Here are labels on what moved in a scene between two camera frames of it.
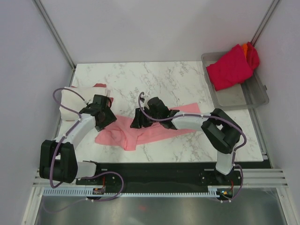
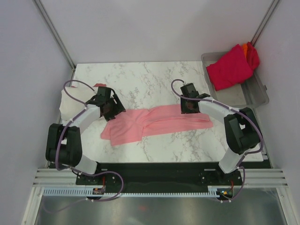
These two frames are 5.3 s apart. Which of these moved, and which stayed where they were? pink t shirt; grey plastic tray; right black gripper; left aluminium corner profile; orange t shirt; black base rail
Moved: pink t shirt; right black gripper
Stayed: grey plastic tray; black base rail; left aluminium corner profile; orange t shirt
